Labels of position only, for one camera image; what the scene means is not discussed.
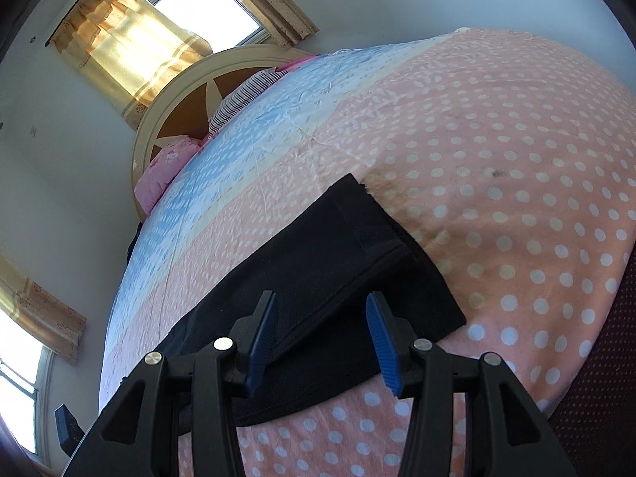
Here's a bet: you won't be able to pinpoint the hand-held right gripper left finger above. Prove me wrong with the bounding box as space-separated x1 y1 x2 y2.
60 289 278 477

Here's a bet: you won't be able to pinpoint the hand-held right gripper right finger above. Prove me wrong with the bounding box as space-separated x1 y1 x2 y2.
365 291 580 477

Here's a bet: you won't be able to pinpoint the black pants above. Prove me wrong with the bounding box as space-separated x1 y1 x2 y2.
158 173 468 428

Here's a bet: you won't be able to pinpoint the pink pillow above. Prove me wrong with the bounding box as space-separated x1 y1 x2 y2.
135 136 200 214

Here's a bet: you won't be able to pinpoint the small black object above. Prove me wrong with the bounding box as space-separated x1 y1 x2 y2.
54 404 85 458

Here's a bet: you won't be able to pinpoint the yellow patterned side curtain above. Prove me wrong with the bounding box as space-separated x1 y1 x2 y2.
0 253 87 366

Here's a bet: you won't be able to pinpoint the pink blue polka dot bedspread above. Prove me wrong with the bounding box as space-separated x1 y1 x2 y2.
98 27 636 477

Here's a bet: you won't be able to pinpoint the side window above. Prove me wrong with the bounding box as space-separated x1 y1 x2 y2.
0 308 55 458

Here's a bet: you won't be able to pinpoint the striped pillow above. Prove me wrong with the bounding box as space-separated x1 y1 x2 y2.
207 67 289 132

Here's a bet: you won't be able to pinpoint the cream and brown headboard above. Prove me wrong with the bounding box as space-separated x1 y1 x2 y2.
130 43 319 222

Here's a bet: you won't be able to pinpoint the pink cloth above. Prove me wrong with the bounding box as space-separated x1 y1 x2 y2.
278 56 319 73

